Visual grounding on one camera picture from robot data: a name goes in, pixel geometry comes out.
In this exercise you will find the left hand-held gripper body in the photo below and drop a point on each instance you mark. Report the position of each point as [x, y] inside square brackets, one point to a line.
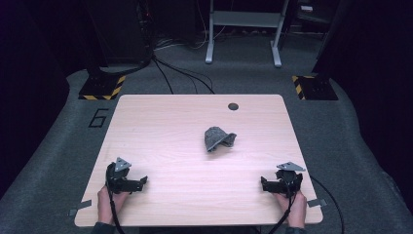
[114, 177]

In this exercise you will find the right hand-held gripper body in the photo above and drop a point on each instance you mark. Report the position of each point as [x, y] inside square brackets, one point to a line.
[292, 182]

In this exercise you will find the grey towel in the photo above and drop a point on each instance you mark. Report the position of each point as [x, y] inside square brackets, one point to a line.
[214, 138]

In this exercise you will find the person's right hand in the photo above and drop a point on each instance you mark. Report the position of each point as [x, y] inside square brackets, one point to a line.
[297, 209]

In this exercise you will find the person's left hand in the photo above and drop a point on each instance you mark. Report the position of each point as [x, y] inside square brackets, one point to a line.
[105, 206]

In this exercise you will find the grey tape strip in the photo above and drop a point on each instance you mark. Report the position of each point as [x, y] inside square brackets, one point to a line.
[316, 203]
[81, 206]

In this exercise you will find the black table grommet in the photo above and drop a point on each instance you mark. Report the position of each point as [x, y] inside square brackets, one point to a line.
[233, 106]

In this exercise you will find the black stand base striped edge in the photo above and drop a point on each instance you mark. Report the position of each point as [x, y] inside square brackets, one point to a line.
[99, 87]
[316, 88]

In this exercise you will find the dark stand column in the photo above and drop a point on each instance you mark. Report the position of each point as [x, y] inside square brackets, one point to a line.
[117, 32]
[329, 39]

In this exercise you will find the white desk frame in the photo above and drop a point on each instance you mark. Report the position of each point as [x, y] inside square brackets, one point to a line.
[245, 19]

